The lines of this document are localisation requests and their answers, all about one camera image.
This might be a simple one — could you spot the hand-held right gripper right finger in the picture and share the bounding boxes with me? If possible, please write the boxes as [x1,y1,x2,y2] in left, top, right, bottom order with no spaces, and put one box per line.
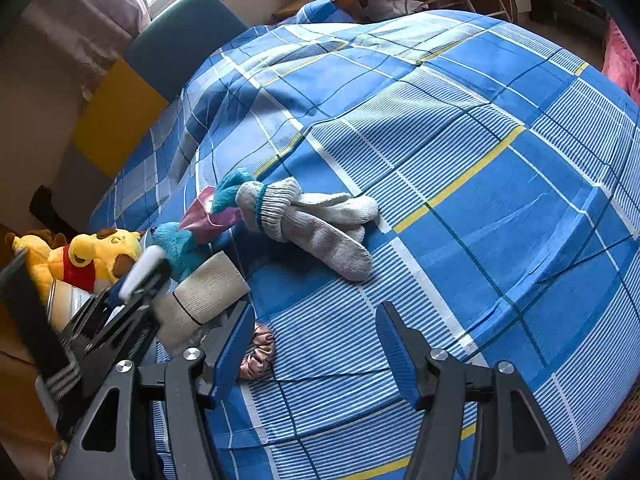
[374,301,572,480]

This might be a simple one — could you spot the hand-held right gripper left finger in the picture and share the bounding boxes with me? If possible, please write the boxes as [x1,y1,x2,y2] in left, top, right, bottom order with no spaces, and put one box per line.
[55,300,257,480]

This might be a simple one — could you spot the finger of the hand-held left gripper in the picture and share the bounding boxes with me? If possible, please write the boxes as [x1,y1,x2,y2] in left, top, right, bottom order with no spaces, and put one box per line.
[79,304,162,397]
[61,259,174,342]

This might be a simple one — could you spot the pink satin scrunchie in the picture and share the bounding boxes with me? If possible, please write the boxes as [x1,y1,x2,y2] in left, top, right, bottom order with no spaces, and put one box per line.
[236,324,277,382]

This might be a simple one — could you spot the beige sock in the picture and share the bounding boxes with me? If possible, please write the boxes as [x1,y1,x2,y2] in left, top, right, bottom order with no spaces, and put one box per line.
[154,251,252,357]

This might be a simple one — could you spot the blue plush toy pink dress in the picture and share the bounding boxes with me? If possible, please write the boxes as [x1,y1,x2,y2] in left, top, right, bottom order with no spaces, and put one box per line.
[149,167,262,282]

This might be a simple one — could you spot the white plastic tube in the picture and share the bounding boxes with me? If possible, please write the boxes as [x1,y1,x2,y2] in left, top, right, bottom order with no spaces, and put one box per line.
[120,246,167,297]

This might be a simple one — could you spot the white tin can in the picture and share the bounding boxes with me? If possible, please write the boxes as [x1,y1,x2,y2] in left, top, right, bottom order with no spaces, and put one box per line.
[46,280,97,334]

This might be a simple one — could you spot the yellow bear plush red shirt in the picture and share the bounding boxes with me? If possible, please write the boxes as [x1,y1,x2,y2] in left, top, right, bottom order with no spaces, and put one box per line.
[6,226,147,302]

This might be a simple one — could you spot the grey knit gloves bundle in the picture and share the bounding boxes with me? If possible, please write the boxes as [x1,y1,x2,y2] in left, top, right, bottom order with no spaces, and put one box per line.
[234,176,382,282]

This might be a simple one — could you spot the blue plaid blanket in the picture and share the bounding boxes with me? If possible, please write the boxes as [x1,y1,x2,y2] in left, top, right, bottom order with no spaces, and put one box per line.
[89,0,640,480]

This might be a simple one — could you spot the wicker chair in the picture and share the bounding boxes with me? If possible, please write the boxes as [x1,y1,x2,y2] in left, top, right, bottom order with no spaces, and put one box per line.
[569,399,640,480]

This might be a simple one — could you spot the colour block padded headboard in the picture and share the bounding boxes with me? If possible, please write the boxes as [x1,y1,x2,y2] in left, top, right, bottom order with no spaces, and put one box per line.
[52,0,249,207]

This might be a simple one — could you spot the pink checked curtain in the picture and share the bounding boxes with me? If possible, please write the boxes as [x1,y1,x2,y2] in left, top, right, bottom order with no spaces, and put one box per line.
[19,0,152,63]

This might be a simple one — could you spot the blue plaid pillow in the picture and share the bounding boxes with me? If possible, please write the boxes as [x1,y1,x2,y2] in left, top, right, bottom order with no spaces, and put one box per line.
[294,0,362,24]

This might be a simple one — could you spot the pink fleece cloth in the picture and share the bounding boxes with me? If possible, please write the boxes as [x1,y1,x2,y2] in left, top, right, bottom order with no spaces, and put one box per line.
[601,16,640,107]

